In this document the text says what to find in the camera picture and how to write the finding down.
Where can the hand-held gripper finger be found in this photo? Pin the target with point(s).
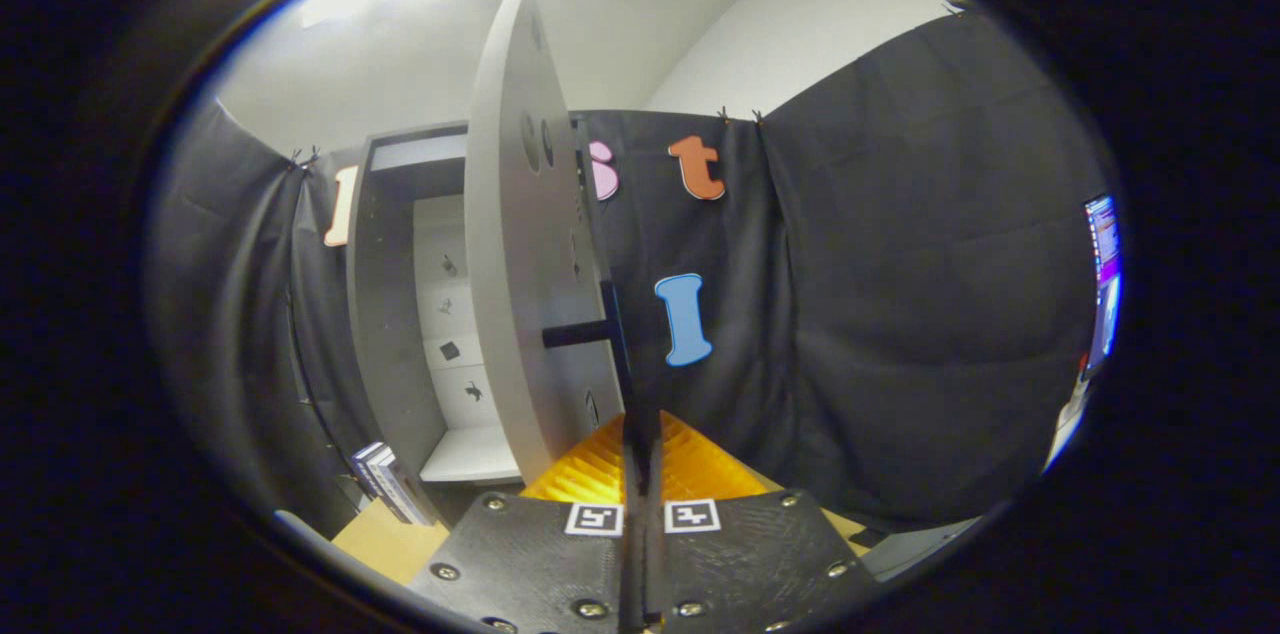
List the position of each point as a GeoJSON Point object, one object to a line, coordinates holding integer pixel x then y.
{"type": "Point", "coordinates": [631, 474]}
{"type": "Point", "coordinates": [650, 474]}

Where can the white cabinet door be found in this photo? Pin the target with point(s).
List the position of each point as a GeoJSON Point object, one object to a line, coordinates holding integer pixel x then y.
{"type": "Point", "coordinates": [510, 264]}

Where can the white book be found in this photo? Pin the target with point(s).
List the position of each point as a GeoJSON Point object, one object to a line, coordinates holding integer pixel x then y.
{"type": "Point", "coordinates": [410, 499]}

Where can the dark blue book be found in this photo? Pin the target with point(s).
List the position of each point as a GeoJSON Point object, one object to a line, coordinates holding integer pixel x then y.
{"type": "Point", "coordinates": [368, 474]}

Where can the computer monitor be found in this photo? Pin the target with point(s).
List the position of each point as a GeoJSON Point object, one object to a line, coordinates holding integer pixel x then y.
{"type": "Point", "coordinates": [1102, 284]}

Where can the black backdrop cloth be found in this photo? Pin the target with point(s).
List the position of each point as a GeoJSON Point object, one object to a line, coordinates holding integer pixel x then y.
{"type": "Point", "coordinates": [900, 314]}

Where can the grey cabinet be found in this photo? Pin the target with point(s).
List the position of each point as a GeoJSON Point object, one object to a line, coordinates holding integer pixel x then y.
{"type": "Point", "coordinates": [385, 314]}

